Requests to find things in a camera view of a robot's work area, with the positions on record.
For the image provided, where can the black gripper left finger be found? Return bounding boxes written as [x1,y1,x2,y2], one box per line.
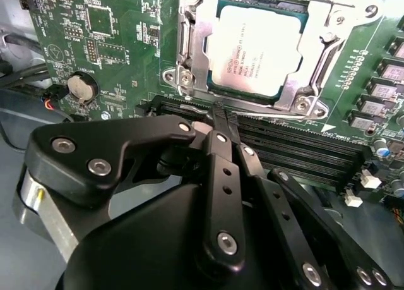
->
[23,102,249,268]

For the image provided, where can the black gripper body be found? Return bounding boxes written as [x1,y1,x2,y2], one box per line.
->
[61,178,306,290]

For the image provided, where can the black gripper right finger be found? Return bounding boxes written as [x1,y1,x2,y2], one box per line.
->
[222,107,397,290]

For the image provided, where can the metal locking lever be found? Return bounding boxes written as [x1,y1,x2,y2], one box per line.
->
[178,94,329,119]

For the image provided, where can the silver CPU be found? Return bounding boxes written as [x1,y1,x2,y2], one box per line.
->
[208,1,310,100]

